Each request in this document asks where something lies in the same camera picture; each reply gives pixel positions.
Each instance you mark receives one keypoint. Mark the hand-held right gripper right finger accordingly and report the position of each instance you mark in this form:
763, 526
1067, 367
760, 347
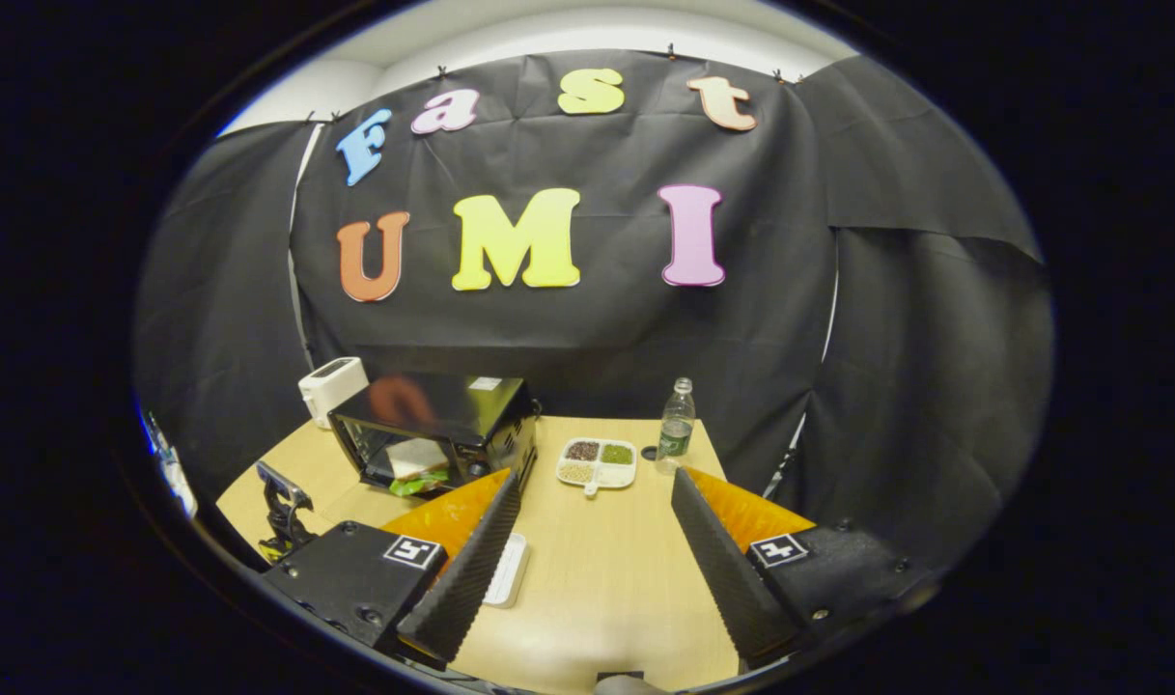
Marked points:
727, 579

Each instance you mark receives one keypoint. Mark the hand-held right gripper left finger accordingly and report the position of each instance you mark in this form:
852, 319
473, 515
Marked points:
466, 589

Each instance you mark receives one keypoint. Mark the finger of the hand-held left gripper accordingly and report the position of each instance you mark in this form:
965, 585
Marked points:
286, 516

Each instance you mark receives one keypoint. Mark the bread and lettuce sandwich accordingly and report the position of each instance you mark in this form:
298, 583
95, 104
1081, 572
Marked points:
418, 463

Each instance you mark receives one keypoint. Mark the black electric oven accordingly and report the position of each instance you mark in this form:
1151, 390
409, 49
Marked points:
452, 405

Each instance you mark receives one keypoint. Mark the white rectangular tray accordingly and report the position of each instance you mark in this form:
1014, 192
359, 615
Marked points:
508, 569

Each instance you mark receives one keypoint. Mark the white toaster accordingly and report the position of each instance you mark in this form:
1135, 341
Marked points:
334, 386

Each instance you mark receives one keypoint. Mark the clear plastic water bottle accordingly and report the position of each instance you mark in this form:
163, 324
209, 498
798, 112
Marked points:
676, 430

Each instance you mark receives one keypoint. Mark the white divided grain dish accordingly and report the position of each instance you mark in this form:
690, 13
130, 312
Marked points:
597, 463

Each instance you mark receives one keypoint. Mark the black backdrop cloth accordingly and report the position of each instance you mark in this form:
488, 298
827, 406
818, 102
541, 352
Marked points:
587, 328

